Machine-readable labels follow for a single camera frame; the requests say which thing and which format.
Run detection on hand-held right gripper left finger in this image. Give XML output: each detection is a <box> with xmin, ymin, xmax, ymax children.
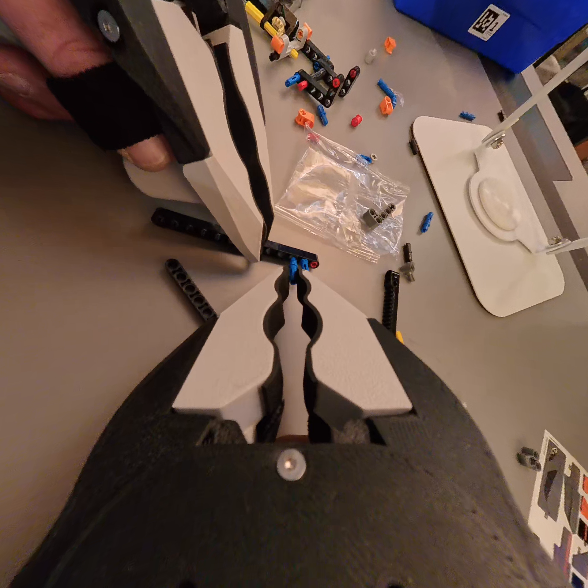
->
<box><xmin>172</xmin><ymin>267</ymin><xmax>291</xmax><ymax>445</ymax></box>

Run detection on sticker sheet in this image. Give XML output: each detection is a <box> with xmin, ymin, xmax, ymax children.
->
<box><xmin>527</xmin><ymin>428</ymin><xmax>588</xmax><ymax>588</ymax></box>

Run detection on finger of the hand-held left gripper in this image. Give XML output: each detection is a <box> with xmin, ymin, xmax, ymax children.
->
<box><xmin>225</xmin><ymin>23</ymin><xmax>276</xmax><ymax>222</ymax></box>
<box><xmin>153</xmin><ymin>0</ymin><xmax>276</xmax><ymax>263</ymax></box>

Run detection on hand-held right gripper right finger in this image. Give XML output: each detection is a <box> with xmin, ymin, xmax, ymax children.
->
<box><xmin>294</xmin><ymin>269</ymin><xmax>414</xmax><ymax>445</ymax></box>

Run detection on dark grey lego pin connector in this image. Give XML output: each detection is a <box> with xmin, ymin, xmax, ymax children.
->
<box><xmin>516</xmin><ymin>447</ymin><xmax>544</xmax><ymax>473</ymax></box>

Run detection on black lego gear rack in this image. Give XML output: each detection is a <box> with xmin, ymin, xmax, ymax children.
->
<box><xmin>382</xmin><ymin>269</ymin><xmax>401</xmax><ymax>333</ymax></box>

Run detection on blue storage bin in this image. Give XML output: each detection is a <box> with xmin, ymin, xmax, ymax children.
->
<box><xmin>393</xmin><ymin>0</ymin><xmax>588</xmax><ymax>75</ymax></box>

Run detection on clear plastic zip bag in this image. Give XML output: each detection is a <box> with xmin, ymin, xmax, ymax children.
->
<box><xmin>274</xmin><ymin>126</ymin><xmax>411</xmax><ymax>265</ymax></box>

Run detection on dark grey lego angle beam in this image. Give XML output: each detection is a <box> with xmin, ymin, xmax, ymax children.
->
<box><xmin>360</xmin><ymin>202</ymin><xmax>397</xmax><ymax>229</ymax></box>

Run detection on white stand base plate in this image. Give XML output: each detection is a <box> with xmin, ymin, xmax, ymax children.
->
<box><xmin>410</xmin><ymin>115</ymin><xmax>565</xmax><ymax>318</ymax></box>

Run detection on black lego frame assembly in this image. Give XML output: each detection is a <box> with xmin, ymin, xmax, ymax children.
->
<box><xmin>243</xmin><ymin>0</ymin><xmax>363</xmax><ymax>110</ymax></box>

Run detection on bent blue lego connector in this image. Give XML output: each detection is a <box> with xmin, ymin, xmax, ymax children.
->
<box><xmin>377</xmin><ymin>78</ymin><xmax>405</xmax><ymax>109</ymax></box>

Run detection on person's left hand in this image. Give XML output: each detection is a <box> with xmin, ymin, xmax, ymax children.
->
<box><xmin>0</xmin><ymin>0</ymin><xmax>175</xmax><ymax>173</ymax></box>

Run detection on long black lego beam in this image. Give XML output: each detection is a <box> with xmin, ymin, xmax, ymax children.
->
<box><xmin>165</xmin><ymin>258</ymin><xmax>218</xmax><ymax>322</ymax></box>
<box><xmin>151</xmin><ymin>208</ymin><xmax>243</xmax><ymax>256</ymax></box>

